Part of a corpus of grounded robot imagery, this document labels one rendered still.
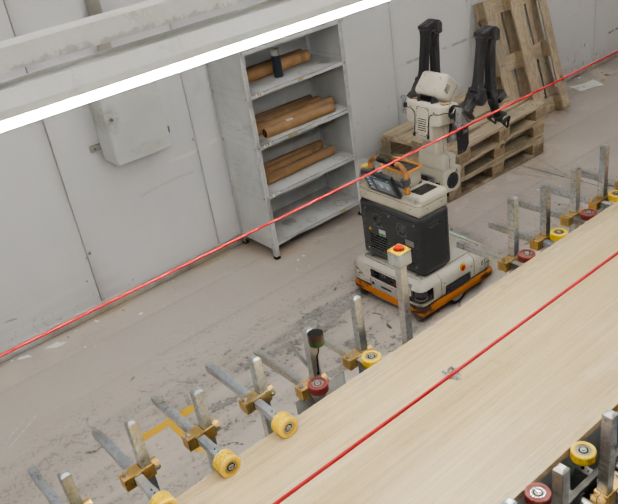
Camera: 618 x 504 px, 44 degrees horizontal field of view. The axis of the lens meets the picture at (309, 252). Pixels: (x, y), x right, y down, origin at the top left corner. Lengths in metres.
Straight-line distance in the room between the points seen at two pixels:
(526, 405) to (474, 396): 0.18
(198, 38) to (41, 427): 3.22
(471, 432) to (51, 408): 2.83
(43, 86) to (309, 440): 1.57
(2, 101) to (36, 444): 3.13
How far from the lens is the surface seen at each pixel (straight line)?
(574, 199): 4.08
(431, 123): 4.63
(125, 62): 1.80
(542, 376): 2.95
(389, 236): 4.73
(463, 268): 4.84
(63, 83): 1.75
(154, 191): 5.46
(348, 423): 2.79
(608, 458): 2.54
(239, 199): 5.76
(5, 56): 1.72
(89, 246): 5.35
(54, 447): 4.55
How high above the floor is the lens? 2.77
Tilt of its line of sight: 29 degrees down
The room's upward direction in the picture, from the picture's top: 9 degrees counter-clockwise
